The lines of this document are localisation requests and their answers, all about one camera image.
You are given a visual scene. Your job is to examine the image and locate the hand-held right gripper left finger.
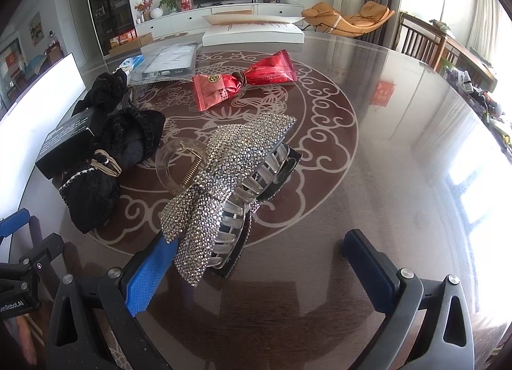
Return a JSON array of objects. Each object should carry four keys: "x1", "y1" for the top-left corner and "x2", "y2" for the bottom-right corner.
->
[{"x1": 47, "y1": 230, "x2": 180, "y2": 370}]

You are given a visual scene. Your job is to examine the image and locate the rhinestone bow hair claw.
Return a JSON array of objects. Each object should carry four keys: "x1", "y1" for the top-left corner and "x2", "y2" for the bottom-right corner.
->
[{"x1": 155, "y1": 112, "x2": 302, "y2": 286}]

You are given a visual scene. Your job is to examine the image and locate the framed wall picture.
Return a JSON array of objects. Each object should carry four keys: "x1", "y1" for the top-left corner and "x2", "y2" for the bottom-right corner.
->
[{"x1": 29, "y1": 12, "x2": 44, "y2": 47}]

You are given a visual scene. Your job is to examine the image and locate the beige cardboard sheet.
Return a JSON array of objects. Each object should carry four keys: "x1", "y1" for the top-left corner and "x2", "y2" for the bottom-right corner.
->
[{"x1": 200, "y1": 14, "x2": 303, "y2": 27}]

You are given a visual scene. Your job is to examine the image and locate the black cardboard box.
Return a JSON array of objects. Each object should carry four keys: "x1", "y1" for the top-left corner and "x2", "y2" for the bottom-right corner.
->
[{"x1": 35, "y1": 108, "x2": 110, "y2": 181}]

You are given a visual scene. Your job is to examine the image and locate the white flat box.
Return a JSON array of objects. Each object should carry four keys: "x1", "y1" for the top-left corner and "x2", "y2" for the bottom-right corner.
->
[{"x1": 202, "y1": 16, "x2": 305, "y2": 47}]

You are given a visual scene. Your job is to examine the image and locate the white sheer curtain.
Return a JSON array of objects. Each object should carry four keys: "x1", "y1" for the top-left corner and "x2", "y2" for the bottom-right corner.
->
[{"x1": 468, "y1": 0, "x2": 507, "y2": 62}]

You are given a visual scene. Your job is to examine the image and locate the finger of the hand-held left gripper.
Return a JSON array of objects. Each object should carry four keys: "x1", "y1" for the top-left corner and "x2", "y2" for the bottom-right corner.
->
[
  {"x1": 0, "y1": 210, "x2": 41, "y2": 251},
  {"x1": 0, "y1": 233, "x2": 65, "y2": 275}
]

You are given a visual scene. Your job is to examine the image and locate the dark glass display cabinet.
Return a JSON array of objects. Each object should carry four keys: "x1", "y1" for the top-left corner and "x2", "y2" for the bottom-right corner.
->
[{"x1": 85, "y1": 0, "x2": 137, "y2": 56}]

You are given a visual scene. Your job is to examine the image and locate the blue and white box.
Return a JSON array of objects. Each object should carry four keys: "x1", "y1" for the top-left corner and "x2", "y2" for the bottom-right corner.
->
[{"x1": 118, "y1": 56, "x2": 145, "y2": 76}]

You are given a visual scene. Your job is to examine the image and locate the cardboard box of orange packets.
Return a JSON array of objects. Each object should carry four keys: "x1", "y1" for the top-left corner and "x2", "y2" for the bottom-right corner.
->
[{"x1": 109, "y1": 30, "x2": 154, "y2": 55}]

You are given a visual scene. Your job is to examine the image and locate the clear bag with dark case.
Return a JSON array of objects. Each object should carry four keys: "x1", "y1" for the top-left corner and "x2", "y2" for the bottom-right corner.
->
[{"x1": 130, "y1": 43, "x2": 201, "y2": 84}]

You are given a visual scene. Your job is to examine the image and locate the red flowers in white vase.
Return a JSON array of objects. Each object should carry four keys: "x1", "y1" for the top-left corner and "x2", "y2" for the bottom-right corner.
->
[{"x1": 134, "y1": 0, "x2": 164, "y2": 20}]

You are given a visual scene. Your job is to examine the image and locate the wooden chair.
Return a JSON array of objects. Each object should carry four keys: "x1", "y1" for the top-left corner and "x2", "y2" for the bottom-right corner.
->
[
  {"x1": 430, "y1": 20, "x2": 512, "y2": 155},
  {"x1": 394, "y1": 12, "x2": 446, "y2": 70}
]

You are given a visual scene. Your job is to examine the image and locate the red candy packet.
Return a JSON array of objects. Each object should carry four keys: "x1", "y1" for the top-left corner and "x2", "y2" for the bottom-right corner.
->
[
  {"x1": 192, "y1": 72, "x2": 243, "y2": 111},
  {"x1": 240, "y1": 49, "x2": 297, "y2": 84}
]

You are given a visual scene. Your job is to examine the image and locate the black knitted cloth bundle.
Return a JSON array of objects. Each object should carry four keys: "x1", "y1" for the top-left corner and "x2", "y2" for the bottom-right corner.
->
[{"x1": 59, "y1": 108, "x2": 166, "y2": 235}]

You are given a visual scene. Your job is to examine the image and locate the white television cabinet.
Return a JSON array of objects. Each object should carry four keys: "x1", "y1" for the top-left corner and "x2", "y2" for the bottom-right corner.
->
[{"x1": 134, "y1": 3, "x2": 307, "y2": 40}]

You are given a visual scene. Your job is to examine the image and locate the black velvet scrunchie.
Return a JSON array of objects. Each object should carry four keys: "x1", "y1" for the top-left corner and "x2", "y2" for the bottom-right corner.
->
[{"x1": 72, "y1": 70, "x2": 132, "y2": 117}]

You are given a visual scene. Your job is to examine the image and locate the orange lounge chair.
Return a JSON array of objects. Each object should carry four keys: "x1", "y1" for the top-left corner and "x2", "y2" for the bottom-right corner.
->
[{"x1": 301, "y1": 1, "x2": 396, "y2": 38}]

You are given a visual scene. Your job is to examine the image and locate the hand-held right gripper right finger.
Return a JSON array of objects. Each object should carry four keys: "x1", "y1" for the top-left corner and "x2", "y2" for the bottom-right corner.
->
[{"x1": 342, "y1": 229, "x2": 475, "y2": 370}]

